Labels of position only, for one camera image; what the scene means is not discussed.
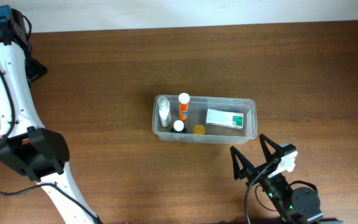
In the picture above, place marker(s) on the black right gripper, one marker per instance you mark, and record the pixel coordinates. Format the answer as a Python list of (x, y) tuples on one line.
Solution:
[(260, 170)]

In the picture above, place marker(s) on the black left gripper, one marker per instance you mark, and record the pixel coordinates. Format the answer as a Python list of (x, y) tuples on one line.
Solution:
[(37, 70)]

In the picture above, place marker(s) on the white medicine box red text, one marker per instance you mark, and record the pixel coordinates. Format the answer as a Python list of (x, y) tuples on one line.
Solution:
[(225, 119)]

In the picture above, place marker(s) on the small jar gold lid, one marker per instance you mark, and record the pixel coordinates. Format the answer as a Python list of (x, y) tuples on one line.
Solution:
[(199, 130)]

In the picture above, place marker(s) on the dark syrup bottle white cap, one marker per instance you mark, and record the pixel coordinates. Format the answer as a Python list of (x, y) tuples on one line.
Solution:
[(178, 127)]

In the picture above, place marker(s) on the orange vitamin tube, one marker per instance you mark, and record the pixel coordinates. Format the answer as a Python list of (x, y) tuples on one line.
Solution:
[(184, 100)]

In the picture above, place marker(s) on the white plastic bottle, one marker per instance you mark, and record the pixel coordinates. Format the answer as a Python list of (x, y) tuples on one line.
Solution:
[(164, 111)]

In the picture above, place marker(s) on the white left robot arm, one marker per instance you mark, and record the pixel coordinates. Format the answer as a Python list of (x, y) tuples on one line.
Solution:
[(26, 146)]

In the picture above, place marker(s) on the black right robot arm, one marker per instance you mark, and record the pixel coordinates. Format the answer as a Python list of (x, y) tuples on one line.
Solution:
[(296, 202)]

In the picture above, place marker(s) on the clear plastic container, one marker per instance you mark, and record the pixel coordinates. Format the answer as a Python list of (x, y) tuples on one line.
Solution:
[(198, 107)]

